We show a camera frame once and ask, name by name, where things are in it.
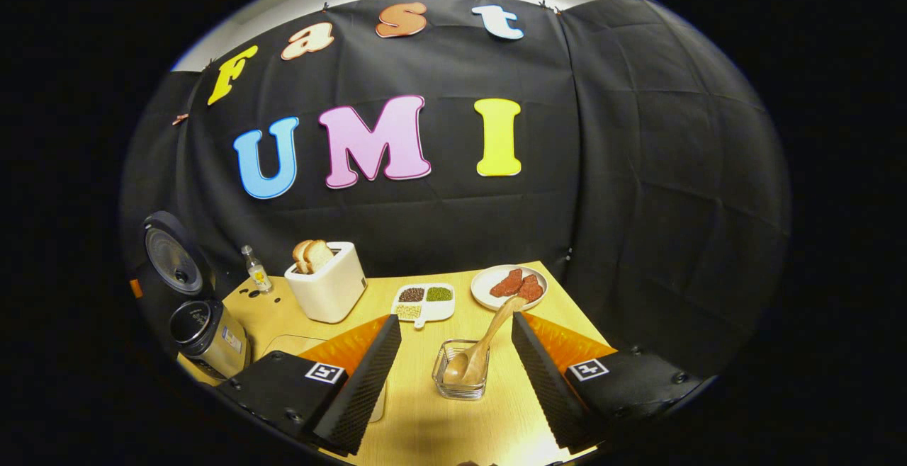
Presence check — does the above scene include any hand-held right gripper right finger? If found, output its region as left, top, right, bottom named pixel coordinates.
left=512, top=312, right=709, bottom=454

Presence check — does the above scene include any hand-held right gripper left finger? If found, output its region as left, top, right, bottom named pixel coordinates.
left=213, top=314, right=402, bottom=456

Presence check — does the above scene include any wooden spoon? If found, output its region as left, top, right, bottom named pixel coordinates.
left=443, top=295, right=529, bottom=387

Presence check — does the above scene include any metal wire chopstick holder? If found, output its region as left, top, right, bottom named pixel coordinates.
left=432, top=339, right=491, bottom=401

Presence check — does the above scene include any black and silver rice cooker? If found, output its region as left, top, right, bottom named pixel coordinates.
left=138, top=211, right=253, bottom=382

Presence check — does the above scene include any clear plastic container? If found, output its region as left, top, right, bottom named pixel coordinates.
left=262, top=334, right=388, bottom=424

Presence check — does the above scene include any white toaster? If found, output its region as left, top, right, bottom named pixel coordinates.
left=284, top=241, right=368, bottom=324

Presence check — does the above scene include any white divided dish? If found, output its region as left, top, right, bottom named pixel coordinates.
left=391, top=283, right=456, bottom=329

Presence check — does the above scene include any white round plate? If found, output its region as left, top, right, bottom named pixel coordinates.
left=471, top=265, right=548, bottom=312

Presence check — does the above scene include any small glass bottle yellow label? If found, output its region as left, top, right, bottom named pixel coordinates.
left=240, top=244, right=274, bottom=294

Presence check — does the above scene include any black backdrop cloth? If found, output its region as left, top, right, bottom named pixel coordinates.
left=122, top=0, right=792, bottom=382

